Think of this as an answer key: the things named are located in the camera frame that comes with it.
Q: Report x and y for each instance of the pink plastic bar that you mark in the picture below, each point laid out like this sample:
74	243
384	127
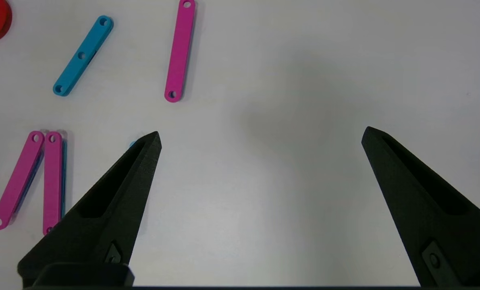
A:
18	181
180	52
52	185

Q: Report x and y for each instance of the blue plastic bar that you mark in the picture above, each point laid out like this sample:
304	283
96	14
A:
82	56

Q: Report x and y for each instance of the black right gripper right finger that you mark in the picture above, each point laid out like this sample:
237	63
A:
445	233

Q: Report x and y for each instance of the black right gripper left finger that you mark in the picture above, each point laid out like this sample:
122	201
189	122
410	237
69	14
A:
102	217

